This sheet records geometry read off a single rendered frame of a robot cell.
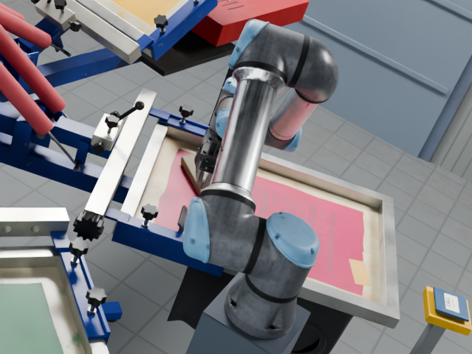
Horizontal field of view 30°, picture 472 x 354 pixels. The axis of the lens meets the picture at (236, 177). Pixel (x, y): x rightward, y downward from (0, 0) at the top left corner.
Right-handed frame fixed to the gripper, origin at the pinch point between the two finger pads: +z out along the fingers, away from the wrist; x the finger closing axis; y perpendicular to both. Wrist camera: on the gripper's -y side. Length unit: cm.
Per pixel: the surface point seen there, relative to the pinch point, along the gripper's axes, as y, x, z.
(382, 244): -4, 56, 2
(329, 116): -263, 69, 101
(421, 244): -161, 123, 100
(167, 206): 10.0, -7.3, 4.5
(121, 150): 4.0, -24.3, -4.1
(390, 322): 29, 58, 3
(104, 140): 6.4, -29.4, -6.9
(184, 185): -2.6, -4.6, 4.5
